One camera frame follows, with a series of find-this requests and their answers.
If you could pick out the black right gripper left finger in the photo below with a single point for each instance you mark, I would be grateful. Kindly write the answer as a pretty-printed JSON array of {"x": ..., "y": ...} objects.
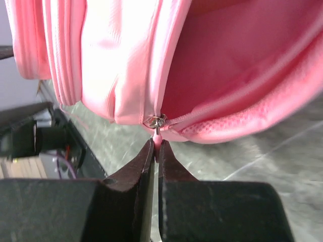
[{"x": 117, "y": 208}]

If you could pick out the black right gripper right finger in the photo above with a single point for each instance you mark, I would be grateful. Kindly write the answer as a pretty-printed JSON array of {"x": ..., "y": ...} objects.
[{"x": 196, "y": 210}]

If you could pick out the pink school backpack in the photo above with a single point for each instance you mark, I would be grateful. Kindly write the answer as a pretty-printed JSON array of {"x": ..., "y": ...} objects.
[{"x": 204, "y": 71}]

